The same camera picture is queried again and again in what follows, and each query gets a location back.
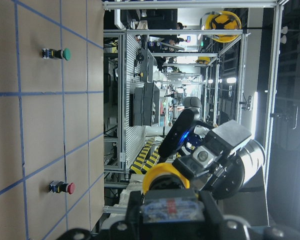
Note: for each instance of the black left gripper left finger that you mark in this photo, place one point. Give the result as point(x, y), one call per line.
point(131, 228)

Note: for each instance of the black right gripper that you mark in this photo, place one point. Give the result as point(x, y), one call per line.
point(222, 164)

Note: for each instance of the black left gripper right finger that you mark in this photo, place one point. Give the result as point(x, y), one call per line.
point(219, 226)

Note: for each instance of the yellow push button switch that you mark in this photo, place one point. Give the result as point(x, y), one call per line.
point(168, 197)

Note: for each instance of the yellow hard hat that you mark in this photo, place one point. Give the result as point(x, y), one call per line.
point(223, 20)

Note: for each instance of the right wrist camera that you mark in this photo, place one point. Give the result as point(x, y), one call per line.
point(175, 138)

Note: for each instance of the red push button switch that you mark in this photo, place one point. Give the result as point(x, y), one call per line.
point(62, 187)

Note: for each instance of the green push button switch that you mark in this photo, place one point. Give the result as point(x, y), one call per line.
point(48, 53)

